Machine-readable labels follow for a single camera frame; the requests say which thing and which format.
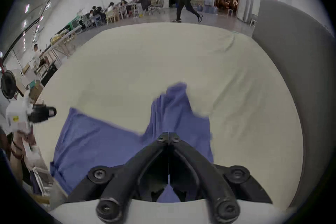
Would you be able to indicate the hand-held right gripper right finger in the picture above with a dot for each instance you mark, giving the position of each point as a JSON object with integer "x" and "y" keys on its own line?
{"x": 191, "y": 157}

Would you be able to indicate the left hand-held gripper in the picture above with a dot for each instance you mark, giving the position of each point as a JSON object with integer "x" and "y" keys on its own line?
{"x": 17, "y": 114}

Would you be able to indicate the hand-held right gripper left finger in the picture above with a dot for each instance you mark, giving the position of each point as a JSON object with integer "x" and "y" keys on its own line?
{"x": 147, "y": 157}

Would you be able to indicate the blue shirt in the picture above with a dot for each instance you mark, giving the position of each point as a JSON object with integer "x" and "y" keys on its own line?
{"x": 97, "y": 139}

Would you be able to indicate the person's left hand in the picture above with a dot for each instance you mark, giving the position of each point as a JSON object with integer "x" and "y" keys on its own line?
{"x": 22, "y": 140}

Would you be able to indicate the brown carton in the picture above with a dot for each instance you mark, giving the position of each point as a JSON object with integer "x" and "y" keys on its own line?
{"x": 35, "y": 91}

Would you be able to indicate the black round fan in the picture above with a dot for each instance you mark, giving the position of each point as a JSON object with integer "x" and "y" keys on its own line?
{"x": 8, "y": 84}

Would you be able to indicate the row of tables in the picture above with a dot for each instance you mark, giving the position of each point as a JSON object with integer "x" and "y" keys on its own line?
{"x": 64, "y": 39}

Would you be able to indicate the bed with beige sheet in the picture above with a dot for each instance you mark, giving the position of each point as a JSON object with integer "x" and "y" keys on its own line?
{"x": 147, "y": 60}

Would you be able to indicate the grey padded headboard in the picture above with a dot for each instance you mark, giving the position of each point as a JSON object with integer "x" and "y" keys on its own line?
{"x": 296, "y": 60}

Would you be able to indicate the group of people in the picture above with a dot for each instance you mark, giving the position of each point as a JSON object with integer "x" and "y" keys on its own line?
{"x": 123, "y": 6}

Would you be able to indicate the grey office chair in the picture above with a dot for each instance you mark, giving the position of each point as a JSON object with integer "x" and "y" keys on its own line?
{"x": 160, "y": 2}

